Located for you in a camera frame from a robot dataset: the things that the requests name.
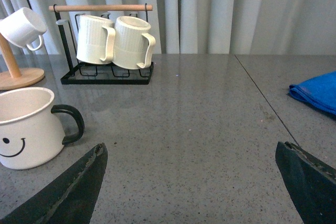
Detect left cream ribbed mug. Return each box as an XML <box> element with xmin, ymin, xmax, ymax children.
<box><xmin>77</xmin><ymin>15</ymin><xmax>116</xmax><ymax>65</ymax></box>

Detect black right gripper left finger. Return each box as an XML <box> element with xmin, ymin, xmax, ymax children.
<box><xmin>1</xmin><ymin>143</ymin><xmax>108</xmax><ymax>223</ymax></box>

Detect white smiley face mug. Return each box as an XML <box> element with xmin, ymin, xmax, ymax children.
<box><xmin>1</xmin><ymin>87</ymin><xmax>85</xmax><ymax>170</ymax></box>

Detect grey pleated curtain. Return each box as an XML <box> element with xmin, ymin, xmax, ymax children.
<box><xmin>1</xmin><ymin>0</ymin><xmax>335</xmax><ymax>55</ymax></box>

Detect right cream ribbed mug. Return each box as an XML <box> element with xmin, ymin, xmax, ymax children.
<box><xmin>112</xmin><ymin>16</ymin><xmax>156</xmax><ymax>70</ymax></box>

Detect cream ribbed mug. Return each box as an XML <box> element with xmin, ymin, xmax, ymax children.
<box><xmin>77</xmin><ymin>15</ymin><xmax>116</xmax><ymax>65</ymax></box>
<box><xmin>112</xmin><ymin>16</ymin><xmax>156</xmax><ymax>70</ymax></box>

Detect small white hanging mug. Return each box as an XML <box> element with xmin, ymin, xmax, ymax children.
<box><xmin>1</xmin><ymin>7</ymin><xmax>47</xmax><ymax>51</ymax></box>

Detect wooden mug tree stand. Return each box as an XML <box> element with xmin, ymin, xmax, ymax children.
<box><xmin>1</xmin><ymin>35</ymin><xmax>45</xmax><ymax>91</ymax></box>

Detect black wire mug rack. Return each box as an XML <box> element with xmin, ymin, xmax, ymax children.
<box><xmin>49</xmin><ymin>4</ymin><xmax>154</xmax><ymax>85</ymax></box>

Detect blue folded cloth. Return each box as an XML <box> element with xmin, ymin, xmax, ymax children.
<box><xmin>289</xmin><ymin>71</ymin><xmax>335</xmax><ymax>115</ymax></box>

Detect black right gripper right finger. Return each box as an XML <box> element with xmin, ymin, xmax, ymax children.
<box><xmin>275</xmin><ymin>142</ymin><xmax>335</xmax><ymax>223</ymax></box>

